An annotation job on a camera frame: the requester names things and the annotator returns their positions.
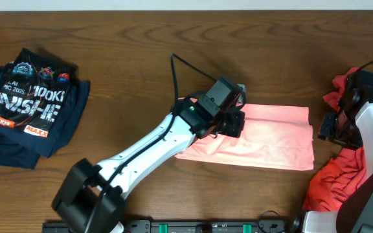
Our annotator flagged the pink t-shirt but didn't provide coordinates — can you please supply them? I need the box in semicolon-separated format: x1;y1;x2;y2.
175;104;314;171

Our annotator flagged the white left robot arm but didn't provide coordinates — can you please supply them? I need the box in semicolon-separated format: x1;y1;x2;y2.
52;87;245;232

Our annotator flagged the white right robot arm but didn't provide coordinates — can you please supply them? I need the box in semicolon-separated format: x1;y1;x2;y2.
300;87;373;233

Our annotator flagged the red crumpled t-shirt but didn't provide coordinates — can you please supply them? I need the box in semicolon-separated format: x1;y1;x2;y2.
302;67;368;214

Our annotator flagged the black printed folded t-shirt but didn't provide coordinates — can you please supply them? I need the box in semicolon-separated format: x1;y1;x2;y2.
0;49;75;138

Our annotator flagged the navy blue folded t-shirt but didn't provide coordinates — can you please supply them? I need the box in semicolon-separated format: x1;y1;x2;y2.
0;67;90;169

